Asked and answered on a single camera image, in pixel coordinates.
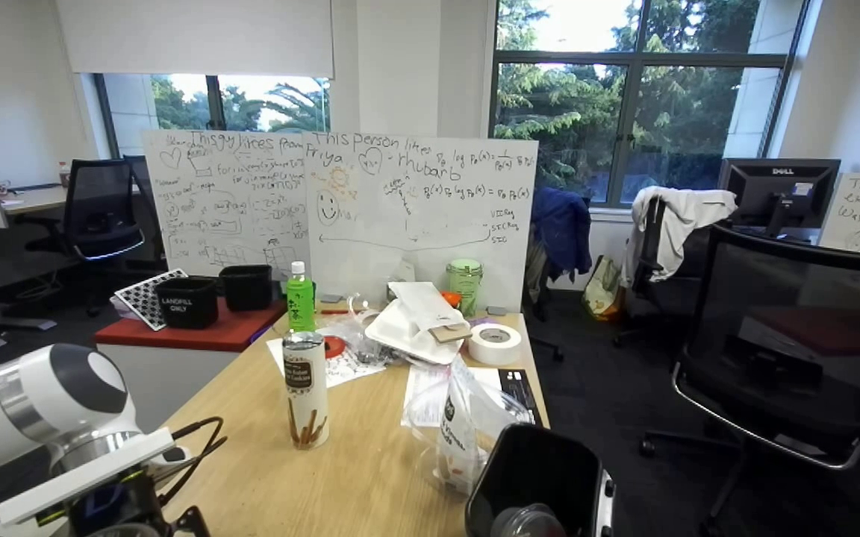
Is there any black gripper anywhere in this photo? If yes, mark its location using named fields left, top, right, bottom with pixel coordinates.
left=35, top=464, right=215, bottom=537

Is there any tall clear canister black label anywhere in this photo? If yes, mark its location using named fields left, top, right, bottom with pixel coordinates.
left=280, top=327, right=330, bottom=449

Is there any white paper sheet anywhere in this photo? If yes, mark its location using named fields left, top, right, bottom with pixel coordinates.
left=266, top=315, right=393, bottom=394

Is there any white perforated tray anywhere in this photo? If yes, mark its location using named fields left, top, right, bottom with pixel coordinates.
left=106, top=265, right=190, bottom=333

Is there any green plastic bottle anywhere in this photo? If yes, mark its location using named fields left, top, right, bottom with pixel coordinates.
left=283, top=259, right=320, bottom=338

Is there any clear plastic zip bag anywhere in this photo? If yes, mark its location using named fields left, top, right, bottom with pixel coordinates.
left=396, top=357, right=508, bottom=432

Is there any crumpled clear plastic bag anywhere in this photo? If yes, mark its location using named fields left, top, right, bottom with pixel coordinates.
left=436, top=361, right=514, bottom=494

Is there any white papers pile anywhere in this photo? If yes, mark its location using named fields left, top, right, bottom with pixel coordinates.
left=360, top=276, right=471, bottom=367

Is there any small brown card box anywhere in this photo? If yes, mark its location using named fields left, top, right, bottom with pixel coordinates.
left=427, top=318, right=474, bottom=345

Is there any whiteboard with dense writing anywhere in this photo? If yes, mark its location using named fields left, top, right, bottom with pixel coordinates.
left=139, top=129, right=312, bottom=285

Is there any white tape roll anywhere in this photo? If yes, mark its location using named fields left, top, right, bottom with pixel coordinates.
left=465, top=318, right=524, bottom=367

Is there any black office chair silver trim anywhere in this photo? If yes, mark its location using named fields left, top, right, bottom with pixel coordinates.
left=24, top=157, right=169, bottom=302

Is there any black landfill bin with trash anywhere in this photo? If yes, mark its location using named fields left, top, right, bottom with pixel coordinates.
left=462, top=421, right=619, bottom=537

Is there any light green container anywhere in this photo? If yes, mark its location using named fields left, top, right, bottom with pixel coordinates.
left=441, top=256, right=486, bottom=318

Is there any whiteboard with sun drawing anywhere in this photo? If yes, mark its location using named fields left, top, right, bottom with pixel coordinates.
left=305, top=130, right=539, bottom=312

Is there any blue jacket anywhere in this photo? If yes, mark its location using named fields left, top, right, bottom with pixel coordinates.
left=530, top=184, right=595, bottom=279

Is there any yellow bag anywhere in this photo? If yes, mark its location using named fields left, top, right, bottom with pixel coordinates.
left=578, top=251, right=629, bottom=323

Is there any white roller blind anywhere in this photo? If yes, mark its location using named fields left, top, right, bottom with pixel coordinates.
left=53, top=0, right=336, bottom=81

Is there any black chair under white cloth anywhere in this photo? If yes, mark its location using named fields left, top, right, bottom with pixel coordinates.
left=632, top=193, right=711, bottom=323

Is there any white cloth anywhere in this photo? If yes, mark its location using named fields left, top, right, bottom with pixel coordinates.
left=629, top=181, right=741, bottom=285

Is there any black mesh office chair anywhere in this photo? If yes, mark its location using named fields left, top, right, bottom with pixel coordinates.
left=635, top=220, right=860, bottom=537

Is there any small black Dell monitor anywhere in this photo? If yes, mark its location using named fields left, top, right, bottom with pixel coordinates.
left=716, top=154, right=844, bottom=248

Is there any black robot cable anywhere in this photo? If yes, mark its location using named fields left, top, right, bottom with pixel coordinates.
left=154, top=415, right=229, bottom=503

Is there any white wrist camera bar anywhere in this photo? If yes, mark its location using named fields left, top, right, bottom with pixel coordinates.
left=0, top=424, right=181, bottom=532

